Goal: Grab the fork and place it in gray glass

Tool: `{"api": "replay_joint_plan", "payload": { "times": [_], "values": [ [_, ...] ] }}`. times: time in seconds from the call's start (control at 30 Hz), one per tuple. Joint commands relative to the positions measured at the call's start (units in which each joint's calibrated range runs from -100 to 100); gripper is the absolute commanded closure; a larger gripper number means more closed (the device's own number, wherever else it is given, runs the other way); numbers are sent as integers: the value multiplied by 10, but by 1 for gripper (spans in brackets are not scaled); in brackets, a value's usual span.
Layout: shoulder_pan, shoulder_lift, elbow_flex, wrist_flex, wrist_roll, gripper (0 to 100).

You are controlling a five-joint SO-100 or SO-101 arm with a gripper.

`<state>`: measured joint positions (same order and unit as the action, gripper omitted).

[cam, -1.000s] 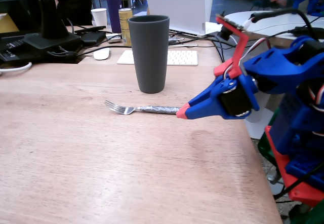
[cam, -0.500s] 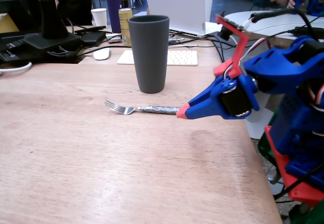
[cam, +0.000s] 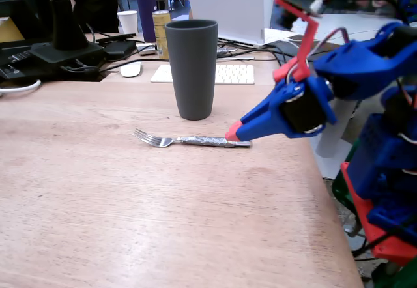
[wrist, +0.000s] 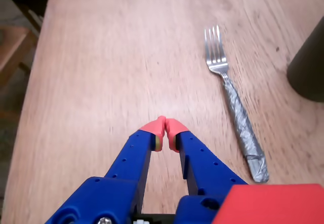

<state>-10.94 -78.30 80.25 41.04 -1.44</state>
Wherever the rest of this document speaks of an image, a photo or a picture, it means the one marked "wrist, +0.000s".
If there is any silver fork with taped handle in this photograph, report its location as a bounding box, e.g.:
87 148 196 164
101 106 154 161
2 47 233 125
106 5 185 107
204 25 270 183

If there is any wooden stool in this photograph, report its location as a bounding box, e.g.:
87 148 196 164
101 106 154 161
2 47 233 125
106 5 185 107
0 25 38 85

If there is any red camera mount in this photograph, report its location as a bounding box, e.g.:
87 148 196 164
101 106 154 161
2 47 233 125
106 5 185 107
212 183 324 224

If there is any gray glass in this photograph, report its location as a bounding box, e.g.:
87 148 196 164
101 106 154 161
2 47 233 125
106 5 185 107
287 16 324 102

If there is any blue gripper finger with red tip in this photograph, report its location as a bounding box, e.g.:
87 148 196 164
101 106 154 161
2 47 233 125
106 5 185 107
45 116 167 224
165 118 249 224

